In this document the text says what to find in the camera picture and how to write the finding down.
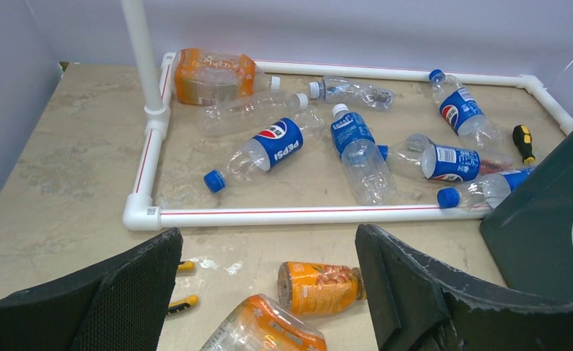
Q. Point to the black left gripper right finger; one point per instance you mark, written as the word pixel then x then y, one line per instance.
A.
pixel 417 302

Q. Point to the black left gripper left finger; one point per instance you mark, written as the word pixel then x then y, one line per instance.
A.
pixel 116 304

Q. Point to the small orange bottle amber cap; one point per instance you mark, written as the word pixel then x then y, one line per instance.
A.
pixel 319 289

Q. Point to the large orange label crushed bottle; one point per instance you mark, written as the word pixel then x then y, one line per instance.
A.
pixel 260 323

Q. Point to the dark green plastic bin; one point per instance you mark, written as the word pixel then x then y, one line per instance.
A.
pixel 530 234

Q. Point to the yellow black pliers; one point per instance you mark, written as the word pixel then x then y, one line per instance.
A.
pixel 181 300

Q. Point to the blue label bottle upright centre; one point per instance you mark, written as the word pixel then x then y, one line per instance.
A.
pixel 367 173

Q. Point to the clear bottle blue cap low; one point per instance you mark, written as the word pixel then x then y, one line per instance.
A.
pixel 490 189

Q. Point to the clear bottle blue label right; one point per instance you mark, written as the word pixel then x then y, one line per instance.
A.
pixel 419 157

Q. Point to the yellow black screwdriver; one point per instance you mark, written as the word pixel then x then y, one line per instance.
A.
pixel 522 138

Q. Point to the Pepsi bottle back right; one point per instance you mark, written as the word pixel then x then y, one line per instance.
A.
pixel 461 111

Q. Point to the clear Pepsi bottle blue cap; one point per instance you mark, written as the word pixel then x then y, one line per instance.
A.
pixel 262 152

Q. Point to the clear bottle white cap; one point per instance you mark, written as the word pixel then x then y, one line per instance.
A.
pixel 256 110

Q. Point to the clear crushed bottle back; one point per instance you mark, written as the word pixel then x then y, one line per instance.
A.
pixel 353 93

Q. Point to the orange label bottle far corner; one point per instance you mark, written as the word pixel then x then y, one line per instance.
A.
pixel 204 78

